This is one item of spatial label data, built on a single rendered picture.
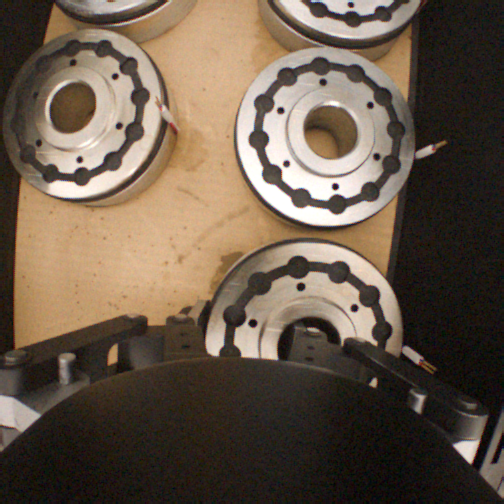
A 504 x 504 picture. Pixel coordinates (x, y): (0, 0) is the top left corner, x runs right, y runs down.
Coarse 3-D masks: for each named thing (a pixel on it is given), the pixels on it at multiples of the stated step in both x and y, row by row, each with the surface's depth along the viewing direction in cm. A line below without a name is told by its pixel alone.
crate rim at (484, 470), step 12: (492, 408) 10; (492, 420) 9; (492, 432) 9; (480, 444) 10; (492, 444) 9; (480, 456) 10; (492, 456) 9; (480, 468) 9; (492, 468) 9; (492, 480) 9
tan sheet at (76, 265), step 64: (256, 0) 17; (192, 64) 17; (256, 64) 17; (384, 64) 18; (192, 128) 18; (320, 128) 18; (192, 192) 18; (64, 256) 18; (128, 256) 18; (192, 256) 18; (384, 256) 19; (64, 320) 19; (320, 320) 19
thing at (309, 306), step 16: (288, 304) 13; (304, 304) 13; (320, 304) 13; (336, 304) 14; (272, 320) 13; (288, 320) 13; (336, 320) 13; (272, 336) 13; (336, 336) 14; (352, 336) 13; (272, 352) 13
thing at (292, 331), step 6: (294, 324) 13; (300, 324) 13; (288, 330) 14; (294, 330) 13; (282, 336) 15; (288, 336) 13; (294, 336) 13; (282, 342) 15; (288, 342) 13; (282, 348) 15; (288, 348) 13; (282, 354) 14; (288, 354) 13
